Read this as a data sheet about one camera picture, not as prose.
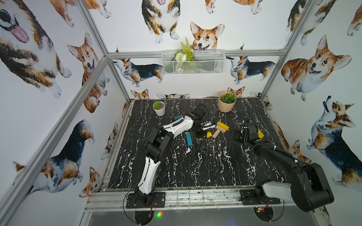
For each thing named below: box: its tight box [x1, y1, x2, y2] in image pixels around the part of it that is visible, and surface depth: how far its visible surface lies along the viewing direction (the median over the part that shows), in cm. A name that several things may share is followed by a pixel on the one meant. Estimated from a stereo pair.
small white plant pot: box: [152, 100, 166, 117], surface depth 108 cm
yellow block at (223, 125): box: [216, 121, 230, 131], surface depth 106 cm
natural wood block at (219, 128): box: [215, 124, 227, 133], surface depth 103 cm
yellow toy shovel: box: [257, 129, 265, 139], surface depth 99 cm
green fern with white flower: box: [174, 36, 196, 73], surface depth 85 cm
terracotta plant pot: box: [218, 91, 238, 113], surface depth 108 cm
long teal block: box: [185, 132, 193, 147], surface depth 98 cm
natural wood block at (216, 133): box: [212, 129, 221, 139], surface depth 102 cm
